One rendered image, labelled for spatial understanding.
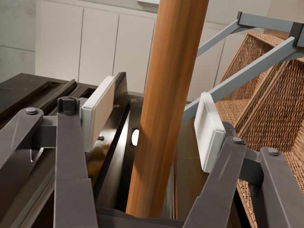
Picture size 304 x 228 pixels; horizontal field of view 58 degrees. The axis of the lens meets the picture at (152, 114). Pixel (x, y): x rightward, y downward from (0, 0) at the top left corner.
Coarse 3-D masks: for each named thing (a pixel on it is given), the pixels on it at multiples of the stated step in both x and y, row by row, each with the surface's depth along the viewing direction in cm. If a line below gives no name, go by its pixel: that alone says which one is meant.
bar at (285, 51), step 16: (240, 16) 95; (256, 16) 95; (224, 32) 98; (288, 32) 96; (208, 48) 101; (288, 48) 53; (256, 64) 55; (272, 64) 55; (240, 80) 56; (224, 96) 58; (192, 112) 60; (176, 176) 41; (176, 192) 37; (176, 208) 34
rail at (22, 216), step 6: (120, 72) 169; (54, 168) 74; (48, 174) 72; (54, 174) 72; (48, 180) 69; (42, 186) 67; (36, 192) 65; (42, 192) 65; (36, 198) 63; (30, 204) 61; (24, 210) 59; (30, 210) 60; (18, 216) 58; (24, 216) 58; (18, 222) 56
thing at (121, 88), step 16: (112, 112) 130; (112, 128) 129; (96, 144) 102; (96, 160) 102; (96, 176) 101; (48, 192) 65; (32, 208) 60; (48, 208) 62; (32, 224) 56; (48, 224) 62
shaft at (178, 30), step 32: (160, 0) 17; (192, 0) 16; (160, 32) 17; (192, 32) 16; (160, 64) 17; (192, 64) 18; (160, 96) 18; (160, 128) 19; (160, 160) 20; (160, 192) 21
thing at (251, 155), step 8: (224, 128) 18; (232, 128) 18; (248, 152) 15; (256, 152) 16; (248, 160) 15; (256, 160) 15; (248, 168) 15; (256, 168) 15; (240, 176) 15; (248, 176) 15; (256, 176) 15; (256, 184) 15
